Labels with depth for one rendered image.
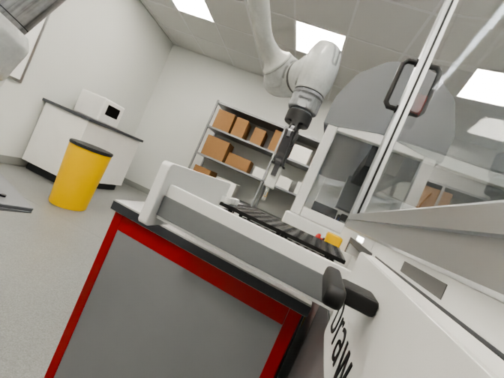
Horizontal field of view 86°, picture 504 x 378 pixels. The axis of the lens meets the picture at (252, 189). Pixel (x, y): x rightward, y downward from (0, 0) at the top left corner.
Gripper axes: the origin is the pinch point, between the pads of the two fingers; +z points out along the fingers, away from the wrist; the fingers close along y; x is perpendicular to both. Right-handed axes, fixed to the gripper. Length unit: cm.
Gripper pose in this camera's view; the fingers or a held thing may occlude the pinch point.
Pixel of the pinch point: (273, 176)
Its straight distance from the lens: 80.1
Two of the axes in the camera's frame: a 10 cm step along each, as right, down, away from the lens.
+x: 9.0, 3.9, -1.8
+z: -4.0, 9.2, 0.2
